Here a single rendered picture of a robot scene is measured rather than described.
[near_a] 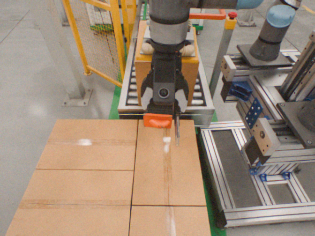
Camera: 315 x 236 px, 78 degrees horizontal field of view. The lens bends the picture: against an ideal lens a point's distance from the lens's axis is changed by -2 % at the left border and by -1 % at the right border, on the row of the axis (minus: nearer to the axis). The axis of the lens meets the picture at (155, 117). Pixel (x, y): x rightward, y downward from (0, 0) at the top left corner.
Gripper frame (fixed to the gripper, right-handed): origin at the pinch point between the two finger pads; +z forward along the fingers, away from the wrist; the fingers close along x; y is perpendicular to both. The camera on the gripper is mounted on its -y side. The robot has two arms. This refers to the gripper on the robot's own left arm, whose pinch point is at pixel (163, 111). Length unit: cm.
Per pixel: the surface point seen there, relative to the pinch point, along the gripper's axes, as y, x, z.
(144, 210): -8, 7, 69
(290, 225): 6, -99, 123
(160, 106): -0.7, 1.0, -2.3
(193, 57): 45.5, -11.5, 11.1
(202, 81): 96, -29, 64
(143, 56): 44.1, 11.8, 11.2
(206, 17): 63, -17, 0
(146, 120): -3.9, 4.4, -0.1
